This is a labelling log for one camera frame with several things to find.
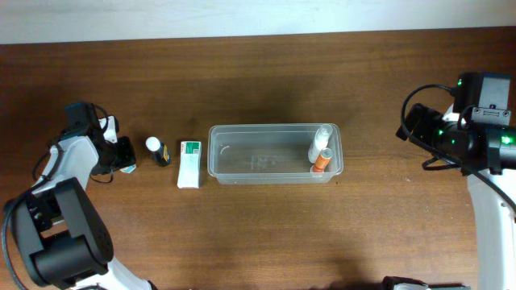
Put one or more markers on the clear plastic container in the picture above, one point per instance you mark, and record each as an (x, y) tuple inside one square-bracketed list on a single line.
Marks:
[(270, 153)]

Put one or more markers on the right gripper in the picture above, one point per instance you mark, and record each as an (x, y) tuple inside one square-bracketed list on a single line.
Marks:
[(429, 119)]

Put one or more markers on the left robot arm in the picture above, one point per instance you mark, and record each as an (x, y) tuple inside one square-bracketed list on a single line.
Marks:
[(61, 238)]

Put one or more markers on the dark bottle white cap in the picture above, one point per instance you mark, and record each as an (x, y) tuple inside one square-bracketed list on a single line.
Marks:
[(159, 151)]

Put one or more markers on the white green medicine box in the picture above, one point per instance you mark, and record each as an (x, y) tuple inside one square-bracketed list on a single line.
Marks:
[(190, 163)]

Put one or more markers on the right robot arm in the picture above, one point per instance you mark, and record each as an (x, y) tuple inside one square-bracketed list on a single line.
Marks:
[(475, 137)]

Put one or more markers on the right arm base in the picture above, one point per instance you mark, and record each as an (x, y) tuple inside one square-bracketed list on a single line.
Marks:
[(403, 283)]

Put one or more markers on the small jar gold lid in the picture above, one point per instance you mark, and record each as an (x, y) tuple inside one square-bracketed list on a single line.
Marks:
[(128, 169)]

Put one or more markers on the orange tube white cap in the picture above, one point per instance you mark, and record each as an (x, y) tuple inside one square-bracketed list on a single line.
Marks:
[(322, 161)]

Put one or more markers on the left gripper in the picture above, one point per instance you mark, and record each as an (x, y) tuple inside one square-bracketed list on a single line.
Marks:
[(128, 156)]

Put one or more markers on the white spray bottle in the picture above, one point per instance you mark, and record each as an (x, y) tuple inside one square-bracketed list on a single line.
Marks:
[(320, 141)]

